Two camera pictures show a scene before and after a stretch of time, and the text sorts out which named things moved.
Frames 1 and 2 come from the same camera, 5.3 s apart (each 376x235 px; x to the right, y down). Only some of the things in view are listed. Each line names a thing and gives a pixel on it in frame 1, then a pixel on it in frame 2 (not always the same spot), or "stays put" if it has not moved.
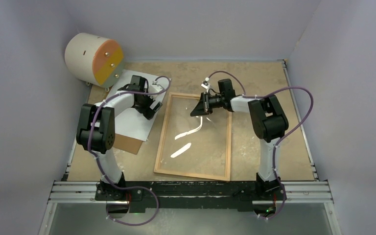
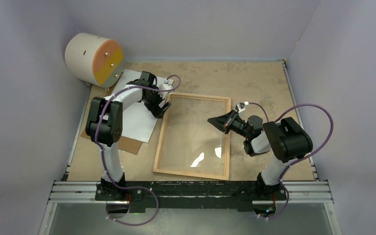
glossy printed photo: x=131 y=123 stays put
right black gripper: x=201 y=108 → x=224 y=122
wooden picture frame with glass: x=191 y=146 stays put
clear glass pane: x=194 y=145 stays put
